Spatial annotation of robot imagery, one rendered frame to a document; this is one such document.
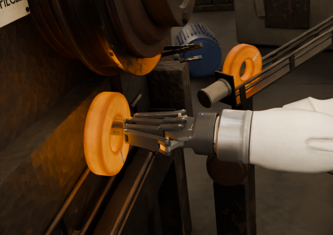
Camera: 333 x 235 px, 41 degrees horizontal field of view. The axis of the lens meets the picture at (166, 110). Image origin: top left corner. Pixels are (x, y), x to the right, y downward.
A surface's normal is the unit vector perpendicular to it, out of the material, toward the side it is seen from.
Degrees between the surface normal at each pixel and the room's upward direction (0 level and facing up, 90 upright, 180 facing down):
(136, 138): 89
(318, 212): 0
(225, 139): 68
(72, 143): 90
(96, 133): 60
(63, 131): 90
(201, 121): 31
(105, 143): 93
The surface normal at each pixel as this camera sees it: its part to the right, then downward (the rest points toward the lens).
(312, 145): -0.12, 0.05
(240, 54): 0.66, 0.26
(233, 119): -0.15, -0.67
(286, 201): -0.11, -0.90
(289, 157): -0.24, 0.45
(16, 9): 0.96, 0.02
